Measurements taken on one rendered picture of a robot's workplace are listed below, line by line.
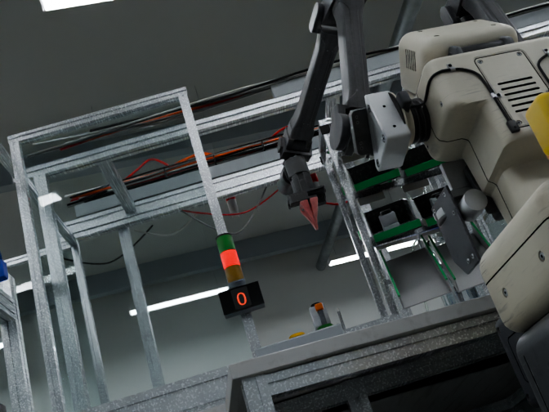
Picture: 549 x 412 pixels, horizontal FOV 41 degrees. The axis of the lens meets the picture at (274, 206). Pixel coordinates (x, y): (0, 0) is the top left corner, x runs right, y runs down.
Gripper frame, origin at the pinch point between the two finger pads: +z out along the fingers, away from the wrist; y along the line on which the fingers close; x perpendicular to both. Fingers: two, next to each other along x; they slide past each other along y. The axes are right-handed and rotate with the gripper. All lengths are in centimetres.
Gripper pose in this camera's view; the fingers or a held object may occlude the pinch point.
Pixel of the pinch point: (315, 226)
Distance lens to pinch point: 189.8
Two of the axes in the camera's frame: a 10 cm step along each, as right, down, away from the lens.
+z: 2.7, 8.8, -4.0
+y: -9.6, 2.7, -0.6
